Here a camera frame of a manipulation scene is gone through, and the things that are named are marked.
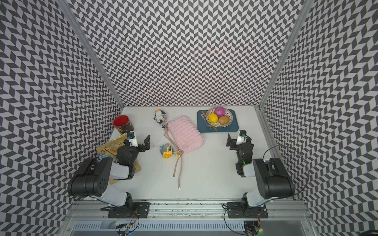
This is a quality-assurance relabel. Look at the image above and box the yellow lemon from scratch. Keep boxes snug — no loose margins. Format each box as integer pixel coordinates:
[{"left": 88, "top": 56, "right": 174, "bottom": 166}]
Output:
[{"left": 208, "top": 113, "right": 219, "bottom": 124}]

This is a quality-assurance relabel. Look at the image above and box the aluminium front rail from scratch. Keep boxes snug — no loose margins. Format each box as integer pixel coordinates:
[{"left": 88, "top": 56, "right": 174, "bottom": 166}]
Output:
[{"left": 63, "top": 200, "right": 314, "bottom": 222}]

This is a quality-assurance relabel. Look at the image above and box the penguin plush keychain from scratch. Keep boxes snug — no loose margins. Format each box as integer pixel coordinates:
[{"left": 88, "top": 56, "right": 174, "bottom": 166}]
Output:
[{"left": 154, "top": 109, "right": 166, "bottom": 129}]

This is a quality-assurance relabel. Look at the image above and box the pink knitted bag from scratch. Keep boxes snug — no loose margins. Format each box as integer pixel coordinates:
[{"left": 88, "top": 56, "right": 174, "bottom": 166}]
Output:
[{"left": 164, "top": 115, "right": 204, "bottom": 190}]

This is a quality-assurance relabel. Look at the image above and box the red black cup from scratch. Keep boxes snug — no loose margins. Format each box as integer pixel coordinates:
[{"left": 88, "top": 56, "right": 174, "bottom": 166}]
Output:
[{"left": 113, "top": 115, "right": 134, "bottom": 134}]

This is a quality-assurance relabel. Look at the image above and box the brown potato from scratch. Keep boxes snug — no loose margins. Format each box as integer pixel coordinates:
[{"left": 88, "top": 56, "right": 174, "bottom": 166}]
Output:
[{"left": 218, "top": 116, "right": 230, "bottom": 125}]

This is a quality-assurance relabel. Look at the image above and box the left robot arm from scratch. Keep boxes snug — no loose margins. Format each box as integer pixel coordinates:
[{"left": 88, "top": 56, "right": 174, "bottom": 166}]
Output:
[{"left": 68, "top": 131, "right": 150, "bottom": 219}]

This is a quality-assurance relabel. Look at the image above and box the chips bag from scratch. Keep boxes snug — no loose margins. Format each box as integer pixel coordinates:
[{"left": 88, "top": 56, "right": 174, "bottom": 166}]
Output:
[{"left": 96, "top": 133, "right": 127, "bottom": 159}]

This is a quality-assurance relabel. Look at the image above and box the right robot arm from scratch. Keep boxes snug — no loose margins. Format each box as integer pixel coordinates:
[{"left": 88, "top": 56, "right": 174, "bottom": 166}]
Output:
[{"left": 225, "top": 130, "right": 295, "bottom": 219}]

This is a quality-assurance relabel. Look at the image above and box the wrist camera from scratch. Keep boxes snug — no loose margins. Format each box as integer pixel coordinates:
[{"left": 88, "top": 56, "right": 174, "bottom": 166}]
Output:
[
  {"left": 128, "top": 138, "right": 138, "bottom": 148},
  {"left": 236, "top": 136, "right": 246, "bottom": 145}
]

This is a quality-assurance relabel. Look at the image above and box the teal tray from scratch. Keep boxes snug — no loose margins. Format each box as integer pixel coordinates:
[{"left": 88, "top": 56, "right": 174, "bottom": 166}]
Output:
[{"left": 197, "top": 108, "right": 239, "bottom": 133}]

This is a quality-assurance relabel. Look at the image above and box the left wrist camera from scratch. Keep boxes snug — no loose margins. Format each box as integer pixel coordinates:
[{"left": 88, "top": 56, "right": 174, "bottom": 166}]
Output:
[{"left": 128, "top": 138, "right": 138, "bottom": 148}]

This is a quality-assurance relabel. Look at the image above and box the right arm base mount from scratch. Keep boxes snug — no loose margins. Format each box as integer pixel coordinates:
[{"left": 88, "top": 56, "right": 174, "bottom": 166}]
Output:
[{"left": 223, "top": 202, "right": 269, "bottom": 219}]

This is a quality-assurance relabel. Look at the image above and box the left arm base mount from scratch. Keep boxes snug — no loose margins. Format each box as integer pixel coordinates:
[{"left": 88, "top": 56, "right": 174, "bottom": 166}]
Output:
[{"left": 108, "top": 202, "right": 151, "bottom": 219}]

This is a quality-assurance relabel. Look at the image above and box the grey yellow plush keychain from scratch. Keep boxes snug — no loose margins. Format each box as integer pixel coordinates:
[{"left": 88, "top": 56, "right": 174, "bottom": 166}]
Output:
[{"left": 160, "top": 144, "right": 174, "bottom": 159}]

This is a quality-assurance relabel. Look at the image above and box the purple fruit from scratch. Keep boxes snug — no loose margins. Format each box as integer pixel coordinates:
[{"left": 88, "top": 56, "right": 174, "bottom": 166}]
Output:
[{"left": 214, "top": 107, "right": 226, "bottom": 118}]

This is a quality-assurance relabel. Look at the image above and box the patterned bowl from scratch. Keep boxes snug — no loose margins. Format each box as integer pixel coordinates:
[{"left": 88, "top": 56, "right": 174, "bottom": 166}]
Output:
[{"left": 204, "top": 107, "right": 234, "bottom": 128}]

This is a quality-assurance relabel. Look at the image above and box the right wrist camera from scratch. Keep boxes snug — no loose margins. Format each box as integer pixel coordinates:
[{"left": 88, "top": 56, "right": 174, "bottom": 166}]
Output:
[{"left": 236, "top": 136, "right": 246, "bottom": 145}]

